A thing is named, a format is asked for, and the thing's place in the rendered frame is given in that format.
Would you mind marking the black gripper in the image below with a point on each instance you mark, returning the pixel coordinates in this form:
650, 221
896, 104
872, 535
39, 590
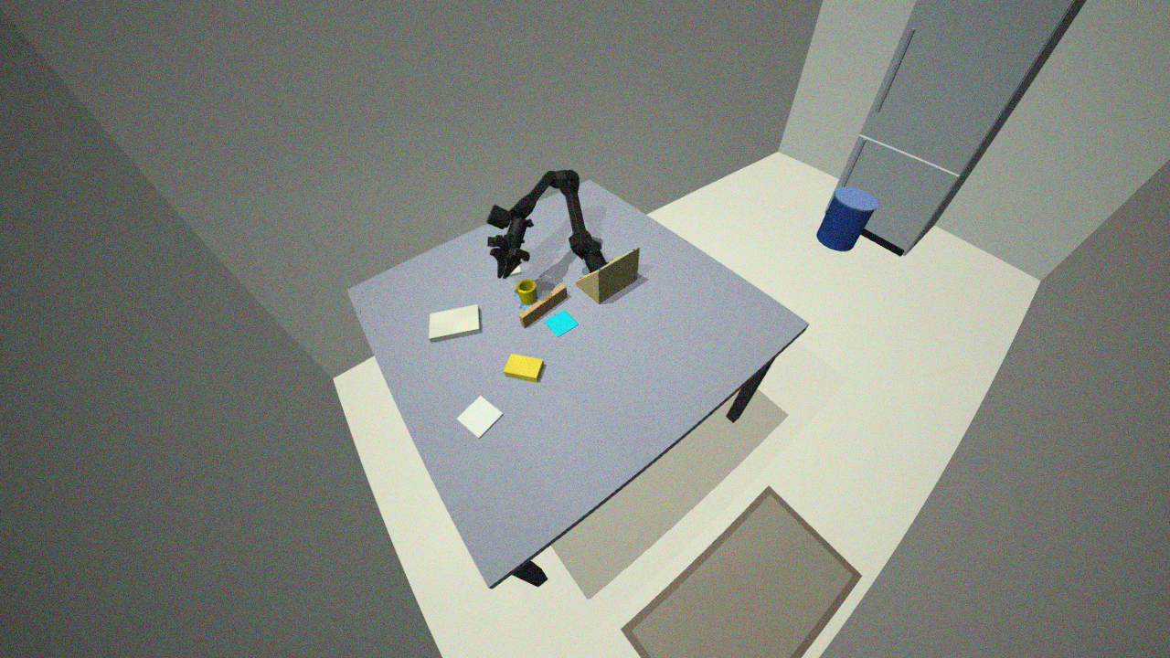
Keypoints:
509, 260

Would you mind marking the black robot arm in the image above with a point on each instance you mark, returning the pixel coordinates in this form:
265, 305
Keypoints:
580, 242

